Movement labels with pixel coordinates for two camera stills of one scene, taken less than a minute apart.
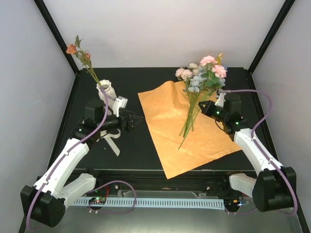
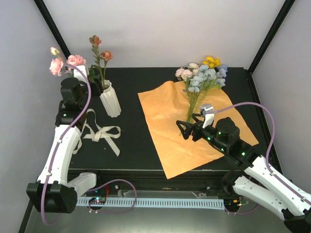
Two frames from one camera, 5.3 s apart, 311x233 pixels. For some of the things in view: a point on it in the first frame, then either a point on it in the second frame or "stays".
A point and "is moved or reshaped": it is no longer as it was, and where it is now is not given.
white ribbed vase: [110, 93] is moved or reshaped
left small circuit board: [97, 200] stays
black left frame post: [50, 21] stays
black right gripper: [207, 109] -> [197, 127]
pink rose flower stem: [213, 72] -> [56, 64]
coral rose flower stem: [84, 56] -> [95, 71]
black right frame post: [286, 8] stays
